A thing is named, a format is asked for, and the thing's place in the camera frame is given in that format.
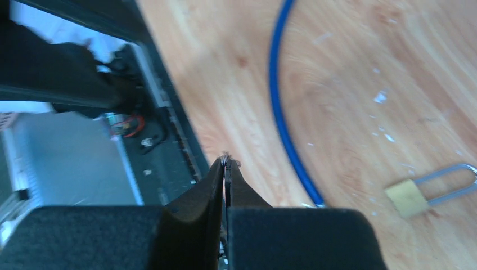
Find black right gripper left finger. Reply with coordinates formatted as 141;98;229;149
1;159;224;269

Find brass padlock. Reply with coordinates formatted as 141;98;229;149
384;163;476;218

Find blue cable lock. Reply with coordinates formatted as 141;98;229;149
268;1;326;208

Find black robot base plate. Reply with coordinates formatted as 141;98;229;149
17;1;208;205

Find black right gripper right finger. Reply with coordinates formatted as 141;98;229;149
224;160;386;269

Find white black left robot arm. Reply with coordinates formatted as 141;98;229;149
1;1;152;116

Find aluminium base frame rails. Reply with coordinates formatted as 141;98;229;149
1;112;145;246

